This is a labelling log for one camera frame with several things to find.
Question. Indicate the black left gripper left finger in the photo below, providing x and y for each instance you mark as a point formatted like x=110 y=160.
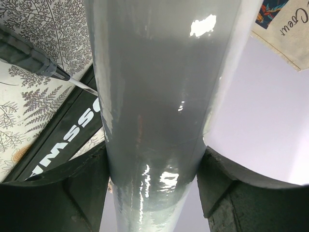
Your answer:
x=68 y=198

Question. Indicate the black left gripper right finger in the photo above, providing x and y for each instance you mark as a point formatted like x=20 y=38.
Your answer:
x=236 y=199

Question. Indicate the white shuttlecock tube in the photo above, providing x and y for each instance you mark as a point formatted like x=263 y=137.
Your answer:
x=158 y=67

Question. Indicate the black Crossway racket bag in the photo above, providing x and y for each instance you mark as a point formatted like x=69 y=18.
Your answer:
x=73 y=130

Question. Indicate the white racket near bag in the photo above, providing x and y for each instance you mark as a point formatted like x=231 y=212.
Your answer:
x=20 y=52

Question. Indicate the floral patterned table mat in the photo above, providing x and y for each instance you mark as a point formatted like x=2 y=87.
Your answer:
x=28 y=101

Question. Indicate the beige floral tote bag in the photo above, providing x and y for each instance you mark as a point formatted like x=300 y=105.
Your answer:
x=283 y=25

